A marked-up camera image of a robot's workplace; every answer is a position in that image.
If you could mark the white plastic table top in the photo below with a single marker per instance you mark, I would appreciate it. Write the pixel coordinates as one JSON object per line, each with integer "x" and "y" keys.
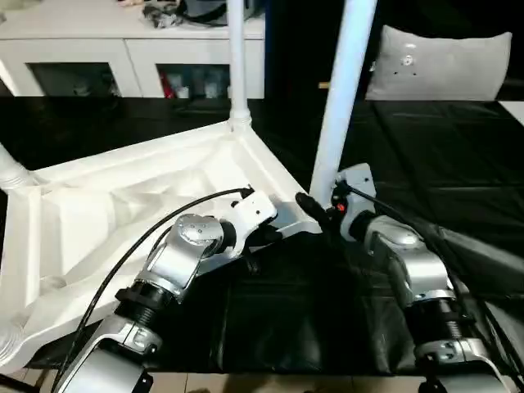
{"x": 90, "y": 205}

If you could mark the small tan label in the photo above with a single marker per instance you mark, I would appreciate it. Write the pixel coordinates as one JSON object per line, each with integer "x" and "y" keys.
{"x": 325, "y": 84}

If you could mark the black work mat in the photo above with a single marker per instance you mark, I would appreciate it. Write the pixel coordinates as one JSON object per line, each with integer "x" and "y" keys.
{"x": 458, "y": 188}

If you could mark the black sofa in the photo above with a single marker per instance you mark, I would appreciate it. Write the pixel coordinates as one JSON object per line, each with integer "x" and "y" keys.
{"x": 303, "y": 41}

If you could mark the grey cushion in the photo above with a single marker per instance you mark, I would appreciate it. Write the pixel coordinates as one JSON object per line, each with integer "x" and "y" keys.
{"x": 442, "y": 65}

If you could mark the white flat board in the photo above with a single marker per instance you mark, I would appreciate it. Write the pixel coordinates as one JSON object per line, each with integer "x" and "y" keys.
{"x": 514, "y": 111}

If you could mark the white glass-door cabinet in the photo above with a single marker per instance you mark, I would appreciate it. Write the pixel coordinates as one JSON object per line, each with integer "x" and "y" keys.
{"x": 98, "y": 49}

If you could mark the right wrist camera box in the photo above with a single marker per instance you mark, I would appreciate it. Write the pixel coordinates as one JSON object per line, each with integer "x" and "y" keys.
{"x": 354, "y": 184}

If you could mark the black metal frame bar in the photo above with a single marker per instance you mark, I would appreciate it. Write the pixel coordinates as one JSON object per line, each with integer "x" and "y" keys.
{"x": 16, "y": 383}

